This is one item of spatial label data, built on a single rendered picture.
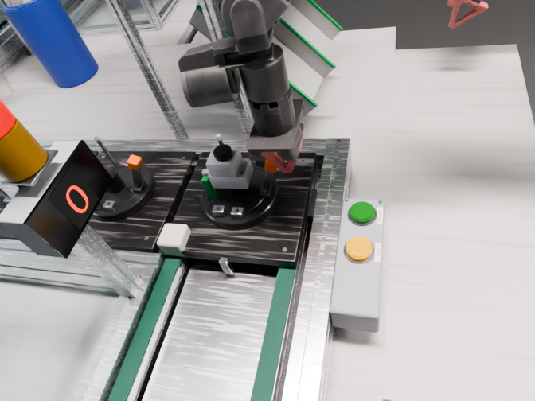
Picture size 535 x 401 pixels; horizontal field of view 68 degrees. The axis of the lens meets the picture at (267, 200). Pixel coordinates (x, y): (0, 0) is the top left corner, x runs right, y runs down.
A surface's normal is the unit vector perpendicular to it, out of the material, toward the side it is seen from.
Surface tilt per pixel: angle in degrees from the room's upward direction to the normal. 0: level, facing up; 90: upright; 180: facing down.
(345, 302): 0
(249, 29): 74
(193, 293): 0
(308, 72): 45
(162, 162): 0
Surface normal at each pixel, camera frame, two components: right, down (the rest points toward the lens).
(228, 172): -0.21, 0.79
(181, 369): -0.20, -0.61
